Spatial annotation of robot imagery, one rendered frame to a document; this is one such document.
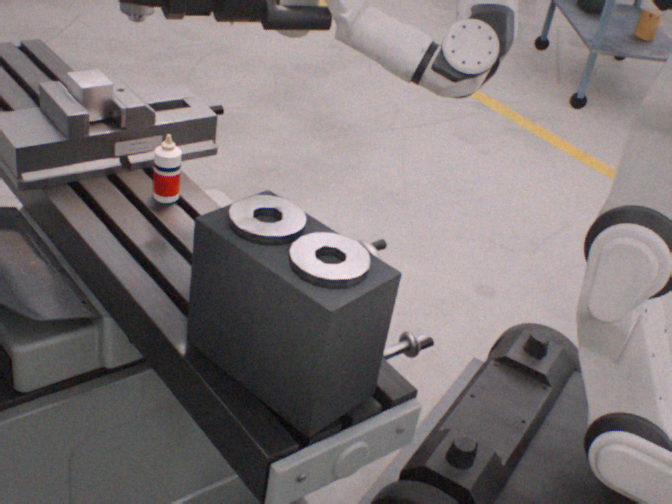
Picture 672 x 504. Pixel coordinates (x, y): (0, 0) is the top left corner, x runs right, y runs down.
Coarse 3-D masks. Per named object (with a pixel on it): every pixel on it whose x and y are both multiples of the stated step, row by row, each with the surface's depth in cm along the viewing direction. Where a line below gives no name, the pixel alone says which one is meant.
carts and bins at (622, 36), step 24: (552, 0) 477; (576, 0) 477; (600, 0) 459; (576, 24) 442; (600, 24) 409; (624, 24) 454; (648, 24) 432; (600, 48) 417; (624, 48) 422; (648, 48) 427; (576, 96) 428
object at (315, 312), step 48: (240, 240) 100; (288, 240) 101; (336, 240) 100; (192, 288) 108; (240, 288) 101; (288, 288) 95; (336, 288) 95; (384, 288) 98; (192, 336) 111; (240, 336) 104; (288, 336) 98; (336, 336) 95; (384, 336) 104; (288, 384) 101; (336, 384) 100
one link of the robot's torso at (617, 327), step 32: (608, 256) 123; (640, 256) 121; (608, 288) 125; (640, 288) 122; (576, 320) 133; (608, 320) 127; (640, 320) 130; (608, 352) 134; (640, 352) 132; (608, 384) 138; (640, 384) 135; (608, 416) 139; (640, 416) 137
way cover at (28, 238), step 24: (0, 216) 141; (0, 240) 134; (24, 240) 137; (0, 264) 128; (24, 264) 131; (48, 264) 133; (0, 288) 120; (24, 288) 125; (48, 288) 128; (72, 288) 130; (24, 312) 118; (48, 312) 122; (72, 312) 124; (96, 312) 126
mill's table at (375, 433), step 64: (0, 64) 177; (64, 64) 176; (64, 192) 137; (128, 192) 142; (192, 192) 143; (64, 256) 137; (128, 256) 126; (128, 320) 122; (192, 384) 110; (384, 384) 112; (256, 448) 100; (320, 448) 102; (384, 448) 111
